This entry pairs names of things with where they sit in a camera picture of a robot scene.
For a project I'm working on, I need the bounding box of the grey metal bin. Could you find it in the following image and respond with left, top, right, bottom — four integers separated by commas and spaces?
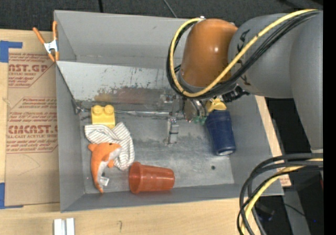
53, 10, 285, 213

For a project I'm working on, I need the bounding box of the small yellow toy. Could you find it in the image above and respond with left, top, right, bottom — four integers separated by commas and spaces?
205, 98, 227, 113

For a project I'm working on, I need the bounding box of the black cylinder on white bracket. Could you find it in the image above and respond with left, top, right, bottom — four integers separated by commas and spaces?
222, 86, 250, 103

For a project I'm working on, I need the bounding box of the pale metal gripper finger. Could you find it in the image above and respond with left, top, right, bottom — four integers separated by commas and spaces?
164, 134, 178, 146
169, 116, 181, 135

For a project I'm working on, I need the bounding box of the white striped cloth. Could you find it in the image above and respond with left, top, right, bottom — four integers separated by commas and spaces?
84, 121, 135, 172

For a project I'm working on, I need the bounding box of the orange plastic cup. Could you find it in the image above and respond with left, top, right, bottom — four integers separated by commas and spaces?
128, 161, 176, 195

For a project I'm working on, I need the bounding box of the yellow toy brick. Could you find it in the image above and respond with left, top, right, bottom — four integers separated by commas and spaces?
91, 104, 117, 130

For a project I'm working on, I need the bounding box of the dark blue cup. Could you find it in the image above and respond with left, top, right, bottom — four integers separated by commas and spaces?
205, 109, 237, 157

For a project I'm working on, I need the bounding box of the brown cardboard board red print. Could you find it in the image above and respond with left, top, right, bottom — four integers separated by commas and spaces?
0, 28, 61, 209

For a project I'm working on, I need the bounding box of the orange toy dolphin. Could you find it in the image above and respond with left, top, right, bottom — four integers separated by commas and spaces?
87, 142, 122, 194

